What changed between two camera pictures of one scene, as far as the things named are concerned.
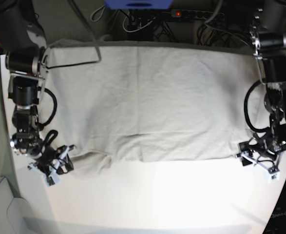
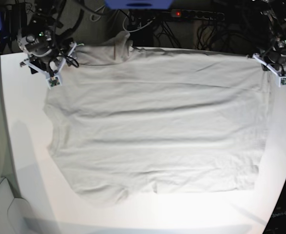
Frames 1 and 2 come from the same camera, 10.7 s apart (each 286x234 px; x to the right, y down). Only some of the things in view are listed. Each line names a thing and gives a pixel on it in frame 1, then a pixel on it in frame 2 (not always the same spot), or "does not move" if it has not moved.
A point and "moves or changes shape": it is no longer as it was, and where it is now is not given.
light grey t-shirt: (150, 101) moves or changes shape
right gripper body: (258, 150) -> (279, 63)
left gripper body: (53, 162) -> (52, 65)
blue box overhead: (139, 4) does not move
